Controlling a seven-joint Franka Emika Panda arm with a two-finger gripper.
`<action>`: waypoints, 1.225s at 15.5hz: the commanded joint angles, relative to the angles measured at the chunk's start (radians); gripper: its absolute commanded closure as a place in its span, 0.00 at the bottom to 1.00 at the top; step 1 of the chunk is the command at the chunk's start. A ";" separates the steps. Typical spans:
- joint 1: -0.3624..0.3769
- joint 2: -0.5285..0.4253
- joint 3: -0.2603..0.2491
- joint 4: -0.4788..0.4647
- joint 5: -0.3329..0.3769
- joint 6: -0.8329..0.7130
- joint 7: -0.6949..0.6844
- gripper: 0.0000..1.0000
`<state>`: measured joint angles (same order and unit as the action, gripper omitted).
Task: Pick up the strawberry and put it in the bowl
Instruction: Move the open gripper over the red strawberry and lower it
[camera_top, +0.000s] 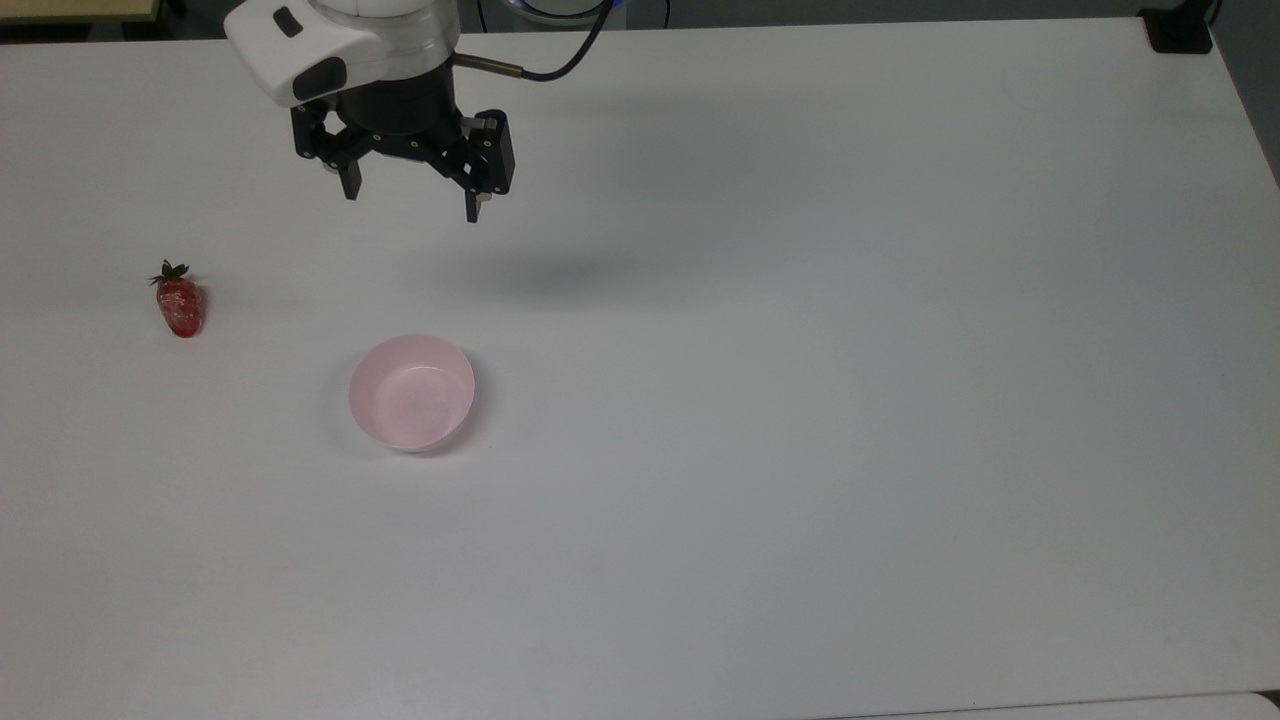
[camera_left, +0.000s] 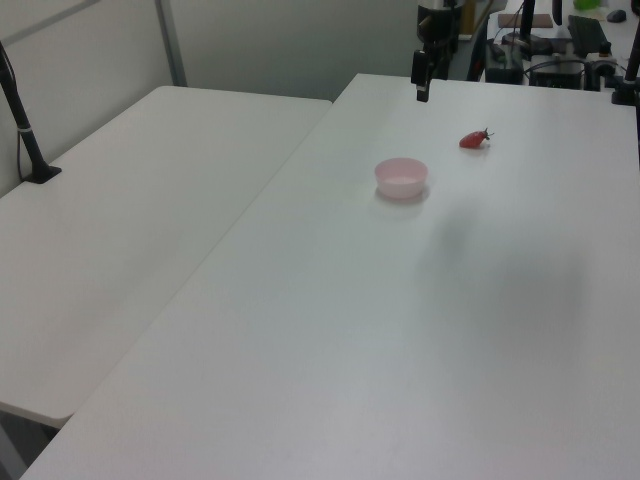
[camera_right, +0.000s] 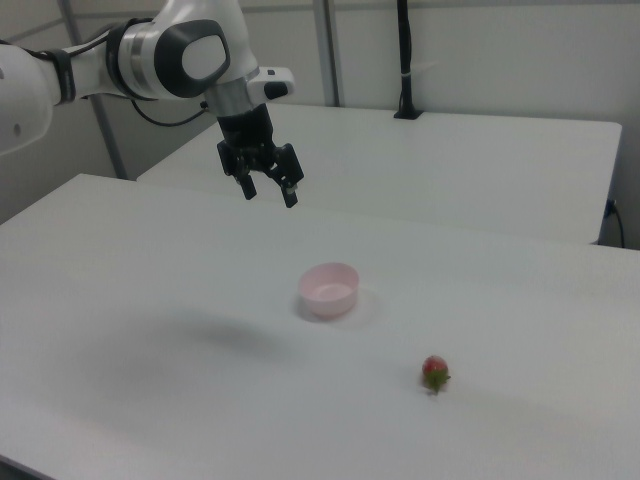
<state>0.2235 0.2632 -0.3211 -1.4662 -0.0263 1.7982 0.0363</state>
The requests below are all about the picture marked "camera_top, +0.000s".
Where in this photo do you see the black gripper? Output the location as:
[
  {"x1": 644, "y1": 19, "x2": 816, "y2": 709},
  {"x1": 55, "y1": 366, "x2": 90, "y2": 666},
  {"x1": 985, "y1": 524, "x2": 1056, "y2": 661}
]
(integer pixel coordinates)
[{"x1": 291, "y1": 60, "x2": 516, "y2": 224}]

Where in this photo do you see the red strawberry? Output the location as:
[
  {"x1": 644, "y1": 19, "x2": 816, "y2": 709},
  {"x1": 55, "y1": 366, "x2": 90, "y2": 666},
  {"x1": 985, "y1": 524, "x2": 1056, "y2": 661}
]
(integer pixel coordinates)
[{"x1": 149, "y1": 260, "x2": 205, "y2": 339}]

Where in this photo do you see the pink bowl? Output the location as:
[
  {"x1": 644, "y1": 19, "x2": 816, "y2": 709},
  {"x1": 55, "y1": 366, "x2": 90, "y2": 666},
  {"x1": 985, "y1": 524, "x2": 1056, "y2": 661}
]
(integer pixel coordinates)
[{"x1": 348, "y1": 334, "x2": 477, "y2": 454}]

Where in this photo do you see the light wooden board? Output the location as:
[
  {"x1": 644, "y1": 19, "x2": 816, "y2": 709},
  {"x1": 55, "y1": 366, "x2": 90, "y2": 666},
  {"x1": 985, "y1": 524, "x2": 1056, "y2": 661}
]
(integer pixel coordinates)
[{"x1": 0, "y1": 0, "x2": 161, "y2": 26}]

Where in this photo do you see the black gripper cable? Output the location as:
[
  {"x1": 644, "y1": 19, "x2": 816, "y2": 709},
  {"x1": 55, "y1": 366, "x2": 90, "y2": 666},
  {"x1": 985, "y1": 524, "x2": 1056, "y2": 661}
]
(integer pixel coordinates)
[{"x1": 452, "y1": 0, "x2": 613, "y2": 83}]

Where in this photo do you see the black camera pole with clamp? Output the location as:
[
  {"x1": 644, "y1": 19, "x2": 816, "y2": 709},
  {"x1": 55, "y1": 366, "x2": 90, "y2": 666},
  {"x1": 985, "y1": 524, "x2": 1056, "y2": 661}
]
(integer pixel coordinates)
[{"x1": 1138, "y1": 0, "x2": 1223, "y2": 55}]

